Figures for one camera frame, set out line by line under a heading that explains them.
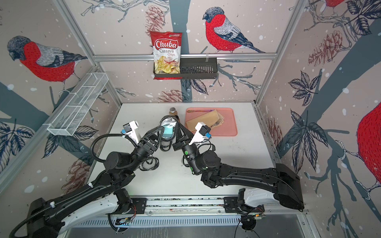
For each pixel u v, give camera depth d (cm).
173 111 103
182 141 51
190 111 114
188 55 92
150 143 50
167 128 55
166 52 83
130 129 53
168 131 55
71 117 73
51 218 41
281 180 41
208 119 111
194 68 107
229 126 107
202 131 50
